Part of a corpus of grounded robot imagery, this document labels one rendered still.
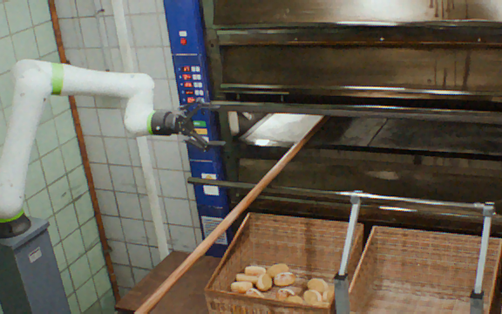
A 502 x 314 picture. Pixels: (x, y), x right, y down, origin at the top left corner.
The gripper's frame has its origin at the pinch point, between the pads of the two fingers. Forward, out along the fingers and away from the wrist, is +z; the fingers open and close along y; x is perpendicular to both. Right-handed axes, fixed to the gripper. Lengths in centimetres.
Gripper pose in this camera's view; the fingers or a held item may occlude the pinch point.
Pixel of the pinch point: (220, 126)
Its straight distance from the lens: 243.7
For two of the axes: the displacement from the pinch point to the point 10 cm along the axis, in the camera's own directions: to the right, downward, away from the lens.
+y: 1.2, 9.2, 3.8
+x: -4.3, 3.9, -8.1
